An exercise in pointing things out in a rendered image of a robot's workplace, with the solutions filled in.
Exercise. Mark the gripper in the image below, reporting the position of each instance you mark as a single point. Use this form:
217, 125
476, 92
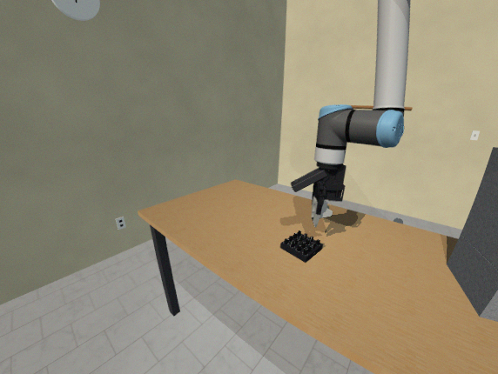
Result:
327, 188

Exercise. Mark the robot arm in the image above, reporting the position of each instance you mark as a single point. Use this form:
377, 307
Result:
383, 126

